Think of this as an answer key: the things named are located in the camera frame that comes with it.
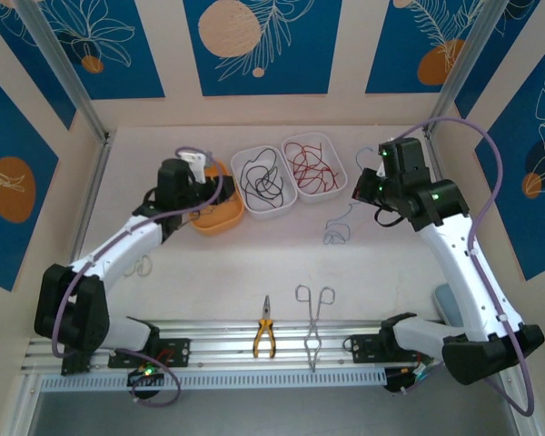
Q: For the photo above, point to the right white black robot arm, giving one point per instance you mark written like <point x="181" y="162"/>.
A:
<point x="472" y="281"/>

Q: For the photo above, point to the silver scissors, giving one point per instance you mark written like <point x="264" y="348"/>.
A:
<point x="151" y="269"/>

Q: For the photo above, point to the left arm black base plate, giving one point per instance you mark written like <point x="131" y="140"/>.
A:
<point x="181" y="352"/>

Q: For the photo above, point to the orange plastic tray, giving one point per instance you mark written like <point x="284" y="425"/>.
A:
<point x="218" y="224"/>

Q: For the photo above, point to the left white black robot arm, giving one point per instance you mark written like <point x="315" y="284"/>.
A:
<point x="118" y="247"/>

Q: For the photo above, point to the white plastic tray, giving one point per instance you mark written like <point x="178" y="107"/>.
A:
<point x="287" y="163"/>
<point x="318" y="196"/>

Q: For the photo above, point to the aluminium corner post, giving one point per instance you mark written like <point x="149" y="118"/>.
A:
<point x="462" y="68"/>
<point x="66" y="68"/>

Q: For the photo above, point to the light blue zip case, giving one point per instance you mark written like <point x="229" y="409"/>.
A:
<point x="441" y="300"/>

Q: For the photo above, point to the blue floral wall panel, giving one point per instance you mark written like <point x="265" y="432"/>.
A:
<point x="527" y="218"/>
<point x="9" y="136"/>
<point x="399" y="45"/>
<point x="300" y="54"/>
<point x="504" y="45"/>
<point x="27" y="63"/>
<point x="131" y="68"/>

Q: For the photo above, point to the aluminium rail frame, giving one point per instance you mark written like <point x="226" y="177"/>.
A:
<point x="227" y="345"/>

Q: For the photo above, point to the black ribbed block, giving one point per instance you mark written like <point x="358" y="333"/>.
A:
<point x="75" y="367"/>

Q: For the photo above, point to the right arm base electronics box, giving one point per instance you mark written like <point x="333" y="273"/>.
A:
<point x="397" y="383"/>

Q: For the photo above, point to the left arm base electronics box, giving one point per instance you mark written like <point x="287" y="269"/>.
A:
<point x="138" y="377"/>

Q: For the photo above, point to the metal tongs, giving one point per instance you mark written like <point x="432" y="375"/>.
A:
<point x="313" y="336"/>

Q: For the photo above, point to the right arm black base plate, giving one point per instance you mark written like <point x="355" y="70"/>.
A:
<point x="361" y="347"/>

